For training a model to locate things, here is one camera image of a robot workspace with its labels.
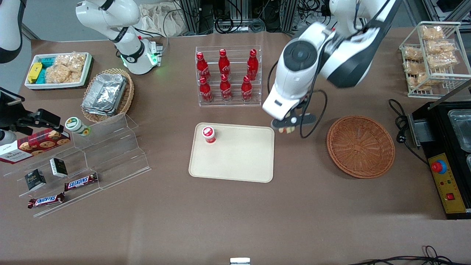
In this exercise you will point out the triangular sandwich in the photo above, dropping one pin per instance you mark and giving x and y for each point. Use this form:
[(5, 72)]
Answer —
[(287, 130)]

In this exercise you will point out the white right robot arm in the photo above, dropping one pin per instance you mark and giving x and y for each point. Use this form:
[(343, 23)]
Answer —
[(128, 55)]

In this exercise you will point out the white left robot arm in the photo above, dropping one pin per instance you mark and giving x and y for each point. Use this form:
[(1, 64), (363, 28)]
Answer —
[(298, 55)]

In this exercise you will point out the beige plastic tray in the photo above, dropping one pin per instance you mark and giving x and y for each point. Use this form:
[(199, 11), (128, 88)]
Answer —
[(239, 158)]

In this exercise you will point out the oval tan wicker basket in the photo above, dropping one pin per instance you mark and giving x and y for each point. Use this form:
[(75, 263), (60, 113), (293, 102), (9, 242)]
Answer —
[(128, 97)]

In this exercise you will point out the round brown wicker basket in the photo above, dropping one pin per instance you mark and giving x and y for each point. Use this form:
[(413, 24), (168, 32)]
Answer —
[(360, 147)]

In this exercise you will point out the red tartan cookie box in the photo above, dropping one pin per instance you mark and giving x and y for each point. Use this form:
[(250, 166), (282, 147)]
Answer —
[(36, 145)]

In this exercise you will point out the green lidded yoghurt cup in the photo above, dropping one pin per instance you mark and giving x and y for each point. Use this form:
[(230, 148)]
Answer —
[(76, 126)]

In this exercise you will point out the red cola bottle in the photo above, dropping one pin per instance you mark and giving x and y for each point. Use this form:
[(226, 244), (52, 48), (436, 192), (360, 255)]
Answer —
[(224, 65), (225, 90), (202, 68), (252, 68), (246, 91), (205, 92)]

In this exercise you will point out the clear acrylic bottle rack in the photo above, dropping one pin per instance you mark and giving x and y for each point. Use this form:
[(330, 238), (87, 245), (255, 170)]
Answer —
[(235, 99)]

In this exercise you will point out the yellow snack packet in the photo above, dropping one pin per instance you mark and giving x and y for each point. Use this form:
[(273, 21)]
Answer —
[(34, 71)]

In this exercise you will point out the small black carton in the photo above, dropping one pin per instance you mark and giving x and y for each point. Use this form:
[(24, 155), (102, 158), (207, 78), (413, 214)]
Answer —
[(59, 168), (35, 180)]

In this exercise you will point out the large rice cracker bag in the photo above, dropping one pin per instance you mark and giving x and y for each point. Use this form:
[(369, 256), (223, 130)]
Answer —
[(66, 70)]

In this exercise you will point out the teal snack packet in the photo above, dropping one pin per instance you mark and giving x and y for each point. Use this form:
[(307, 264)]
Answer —
[(47, 62)]

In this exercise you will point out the stack of foil trays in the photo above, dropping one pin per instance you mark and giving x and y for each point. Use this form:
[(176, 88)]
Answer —
[(105, 94)]

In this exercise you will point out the white rectangular snack bin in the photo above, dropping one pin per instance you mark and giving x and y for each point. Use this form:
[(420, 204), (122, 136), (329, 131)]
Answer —
[(87, 70)]

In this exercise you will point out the Snickers chocolate bar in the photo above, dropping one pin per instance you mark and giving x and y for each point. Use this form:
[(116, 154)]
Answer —
[(46, 200), (81, 182)]

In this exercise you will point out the clear acrylic stepped shelf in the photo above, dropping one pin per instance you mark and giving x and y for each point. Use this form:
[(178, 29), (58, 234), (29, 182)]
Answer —
[(110, 154)]

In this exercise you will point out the red lidded small cup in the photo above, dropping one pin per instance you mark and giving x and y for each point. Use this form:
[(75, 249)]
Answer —
[(208, 134)]

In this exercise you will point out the small rice cracker bag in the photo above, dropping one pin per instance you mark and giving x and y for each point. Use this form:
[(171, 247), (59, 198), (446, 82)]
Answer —
[(414, 67), (441, 47), (432, 32), (413, 53), (443, 60), (417, 81)]

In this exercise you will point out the beige crumpled cloth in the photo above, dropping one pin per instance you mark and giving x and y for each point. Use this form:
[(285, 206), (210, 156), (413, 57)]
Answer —
[(158, 20)]

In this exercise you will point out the black appliance with yellow panel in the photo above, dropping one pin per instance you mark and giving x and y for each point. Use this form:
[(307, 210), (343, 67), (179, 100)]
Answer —
[(438, 121)]

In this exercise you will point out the red emergency stop button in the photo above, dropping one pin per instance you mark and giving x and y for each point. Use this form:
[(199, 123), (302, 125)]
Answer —
[(438, 167)]

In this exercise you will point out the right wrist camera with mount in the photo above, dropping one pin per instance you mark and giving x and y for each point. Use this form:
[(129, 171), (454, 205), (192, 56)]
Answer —
[(7, 110)]

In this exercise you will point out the aluminium frame post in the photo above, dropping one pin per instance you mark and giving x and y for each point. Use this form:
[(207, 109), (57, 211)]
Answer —
[(289, 14), (190, 16)]

